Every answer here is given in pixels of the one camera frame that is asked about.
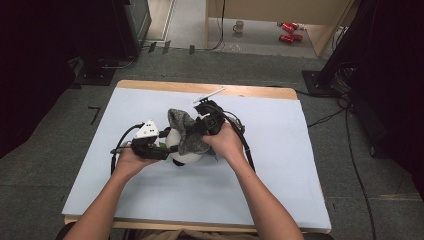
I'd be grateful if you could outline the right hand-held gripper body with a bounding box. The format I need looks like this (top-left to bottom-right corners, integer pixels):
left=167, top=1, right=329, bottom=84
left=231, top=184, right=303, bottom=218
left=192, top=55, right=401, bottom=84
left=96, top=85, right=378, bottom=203
left=192, top=86, right=230, bottom=136

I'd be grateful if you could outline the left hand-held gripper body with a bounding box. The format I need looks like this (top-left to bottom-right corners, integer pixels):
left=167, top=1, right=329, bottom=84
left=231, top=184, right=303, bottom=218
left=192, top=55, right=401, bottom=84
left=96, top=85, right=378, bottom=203
left=130, top=118, right=171, bottom=161

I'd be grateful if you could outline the grey fuzzy cloth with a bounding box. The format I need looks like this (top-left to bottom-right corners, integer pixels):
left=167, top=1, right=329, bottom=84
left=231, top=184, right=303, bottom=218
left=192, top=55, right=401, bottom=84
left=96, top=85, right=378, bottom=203
left=166, top=108, right=218, bottom=158

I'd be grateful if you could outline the panda plush toy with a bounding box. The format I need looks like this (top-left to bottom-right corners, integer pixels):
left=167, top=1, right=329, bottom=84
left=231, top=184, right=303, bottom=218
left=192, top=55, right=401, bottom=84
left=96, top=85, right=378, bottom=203
left=159, top=127, right=214, bottom=167

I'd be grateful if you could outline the person's left hand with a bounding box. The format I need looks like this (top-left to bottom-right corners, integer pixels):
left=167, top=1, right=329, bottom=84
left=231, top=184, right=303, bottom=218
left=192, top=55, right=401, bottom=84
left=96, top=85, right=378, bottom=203
left=113, top=146, right=162, bottom=183

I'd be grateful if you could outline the person's right hand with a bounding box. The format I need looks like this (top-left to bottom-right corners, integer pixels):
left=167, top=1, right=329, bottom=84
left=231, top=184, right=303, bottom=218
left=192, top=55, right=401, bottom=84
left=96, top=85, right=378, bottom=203
left=201, top=122, right=250, bottom=168

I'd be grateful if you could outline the wooden table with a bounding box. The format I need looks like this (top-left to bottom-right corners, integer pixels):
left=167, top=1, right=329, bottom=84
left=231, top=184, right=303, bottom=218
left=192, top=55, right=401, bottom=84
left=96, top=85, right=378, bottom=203
left=63, top=79, right=333, bottom=234

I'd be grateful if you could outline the light blue table mat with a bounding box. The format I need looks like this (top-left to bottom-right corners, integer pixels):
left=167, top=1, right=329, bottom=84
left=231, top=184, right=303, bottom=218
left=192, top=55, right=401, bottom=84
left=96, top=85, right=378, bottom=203
left=61, top=87, right=333, bottom=231

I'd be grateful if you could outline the black tape mark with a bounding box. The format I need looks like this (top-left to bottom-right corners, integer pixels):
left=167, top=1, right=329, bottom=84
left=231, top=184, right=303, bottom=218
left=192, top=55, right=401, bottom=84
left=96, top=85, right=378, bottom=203
left=87, top=106, right=102, bottom=126

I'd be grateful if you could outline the black stand base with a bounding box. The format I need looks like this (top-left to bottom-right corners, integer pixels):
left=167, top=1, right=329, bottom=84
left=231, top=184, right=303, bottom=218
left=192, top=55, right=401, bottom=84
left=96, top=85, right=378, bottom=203
left=73, top=58, right=117, bottom=88

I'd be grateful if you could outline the black cabinet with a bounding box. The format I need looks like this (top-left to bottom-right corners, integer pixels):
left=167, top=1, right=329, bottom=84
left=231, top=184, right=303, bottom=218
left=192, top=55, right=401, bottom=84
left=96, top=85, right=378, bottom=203
left=113, top=0, right=153, bottom=60

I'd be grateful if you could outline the wooden shelf unit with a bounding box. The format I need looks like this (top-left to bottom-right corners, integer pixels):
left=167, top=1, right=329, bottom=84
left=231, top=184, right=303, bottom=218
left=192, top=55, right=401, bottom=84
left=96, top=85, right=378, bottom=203
left=204, top=0, right=355, bottom=58

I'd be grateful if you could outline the black metal stand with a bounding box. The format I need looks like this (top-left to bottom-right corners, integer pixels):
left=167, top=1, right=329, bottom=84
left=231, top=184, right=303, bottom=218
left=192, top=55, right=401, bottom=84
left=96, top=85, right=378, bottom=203
left=301, top=0, right=381, bottom=98

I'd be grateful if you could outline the dark curtain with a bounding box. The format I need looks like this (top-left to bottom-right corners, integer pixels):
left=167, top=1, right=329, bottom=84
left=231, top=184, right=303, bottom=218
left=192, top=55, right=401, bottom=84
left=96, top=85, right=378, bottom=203
left=346, top=0, right=424, bottom=201
left=0, top=0, right=116, bottom=159

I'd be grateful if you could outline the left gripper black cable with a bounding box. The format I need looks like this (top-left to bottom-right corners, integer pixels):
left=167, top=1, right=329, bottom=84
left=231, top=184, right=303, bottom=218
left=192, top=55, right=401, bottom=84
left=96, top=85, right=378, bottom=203
left=109, top=122, right=145, bottom=177

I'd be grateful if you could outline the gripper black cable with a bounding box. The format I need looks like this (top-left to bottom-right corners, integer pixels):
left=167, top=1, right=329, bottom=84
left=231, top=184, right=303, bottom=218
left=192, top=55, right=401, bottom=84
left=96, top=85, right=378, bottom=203
left=213, top=103, right=257, bottom=173
left=109, top=122, right=145, bottom=177

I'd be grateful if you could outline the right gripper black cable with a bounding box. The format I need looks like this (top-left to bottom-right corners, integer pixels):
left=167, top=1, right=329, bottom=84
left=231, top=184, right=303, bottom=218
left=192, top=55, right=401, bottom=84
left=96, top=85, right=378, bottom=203
left=213, top=103, right=257, bottom=173

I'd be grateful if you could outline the black hanging cable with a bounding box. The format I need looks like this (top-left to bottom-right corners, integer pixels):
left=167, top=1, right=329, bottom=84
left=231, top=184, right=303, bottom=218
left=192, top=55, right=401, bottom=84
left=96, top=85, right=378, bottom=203
left=205, top=0, right=227, bottom=52

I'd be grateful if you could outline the black floor cable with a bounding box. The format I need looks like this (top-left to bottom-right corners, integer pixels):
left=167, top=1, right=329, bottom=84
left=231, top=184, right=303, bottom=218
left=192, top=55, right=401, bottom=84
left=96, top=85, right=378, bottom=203
left=306, top=108, right=348, bottom=129
left=344, top=106, right=378, bottom=240

